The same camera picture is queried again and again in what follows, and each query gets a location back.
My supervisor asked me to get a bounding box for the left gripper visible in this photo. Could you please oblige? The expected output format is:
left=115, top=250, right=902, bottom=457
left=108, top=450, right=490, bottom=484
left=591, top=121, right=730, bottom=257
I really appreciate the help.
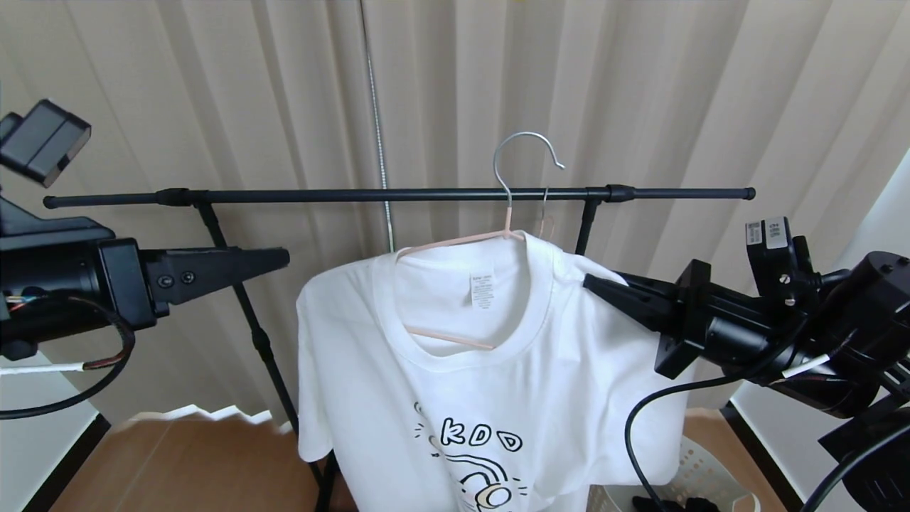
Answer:
left=0, top=238, right=291, bottom=343

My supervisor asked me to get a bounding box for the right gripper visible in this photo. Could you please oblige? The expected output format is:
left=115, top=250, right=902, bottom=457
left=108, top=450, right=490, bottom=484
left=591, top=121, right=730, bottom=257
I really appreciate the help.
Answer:
left=583, top=260, right=818, bottom=385

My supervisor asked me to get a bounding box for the pink clothes hanger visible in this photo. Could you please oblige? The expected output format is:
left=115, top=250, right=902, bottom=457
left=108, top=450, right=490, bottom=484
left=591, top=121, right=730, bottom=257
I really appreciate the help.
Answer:
left=538, top=188, right=557, bottom=241
left=395, top=132, right=567, bottom=351

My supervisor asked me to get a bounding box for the white garment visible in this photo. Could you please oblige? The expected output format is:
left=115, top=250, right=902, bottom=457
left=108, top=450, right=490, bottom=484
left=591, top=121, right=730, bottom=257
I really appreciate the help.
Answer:
left=296, top=231, right=694, bottom=512

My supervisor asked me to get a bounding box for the black clothes rack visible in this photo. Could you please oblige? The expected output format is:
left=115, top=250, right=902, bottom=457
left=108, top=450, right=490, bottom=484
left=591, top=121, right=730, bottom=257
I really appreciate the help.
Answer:
left=43, top=186, right=757, bottom=512

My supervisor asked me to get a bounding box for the white laundry basket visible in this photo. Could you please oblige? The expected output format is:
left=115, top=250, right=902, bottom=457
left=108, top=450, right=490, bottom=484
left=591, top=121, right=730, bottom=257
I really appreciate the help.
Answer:
left=587, top=435, right=761, bottom=512

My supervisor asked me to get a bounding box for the beige curtain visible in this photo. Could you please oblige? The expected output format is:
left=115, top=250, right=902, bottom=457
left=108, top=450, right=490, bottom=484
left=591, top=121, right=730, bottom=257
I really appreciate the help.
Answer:
left=0, top=0, right=910, bottom=434

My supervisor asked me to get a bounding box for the black garment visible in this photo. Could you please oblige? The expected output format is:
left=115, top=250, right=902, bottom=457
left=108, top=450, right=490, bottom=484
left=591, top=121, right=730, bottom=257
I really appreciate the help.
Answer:
left=631, top=496, right=722, bottom=512

